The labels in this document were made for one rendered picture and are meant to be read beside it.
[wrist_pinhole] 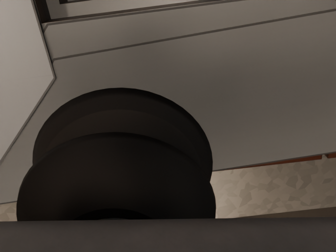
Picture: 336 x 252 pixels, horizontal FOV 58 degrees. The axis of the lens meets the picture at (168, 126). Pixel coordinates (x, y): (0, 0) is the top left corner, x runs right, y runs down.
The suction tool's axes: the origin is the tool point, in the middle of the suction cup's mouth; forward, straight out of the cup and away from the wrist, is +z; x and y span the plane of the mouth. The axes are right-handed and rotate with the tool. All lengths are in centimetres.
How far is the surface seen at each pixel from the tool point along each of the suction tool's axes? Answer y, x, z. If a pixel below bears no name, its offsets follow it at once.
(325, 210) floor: -82, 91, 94
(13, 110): 7.2, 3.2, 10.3
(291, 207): -22.7, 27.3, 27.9
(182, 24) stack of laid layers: -2.4, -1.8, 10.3
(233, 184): -13.1, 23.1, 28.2
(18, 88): 6.6, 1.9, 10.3
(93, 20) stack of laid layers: 2.3, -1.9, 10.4
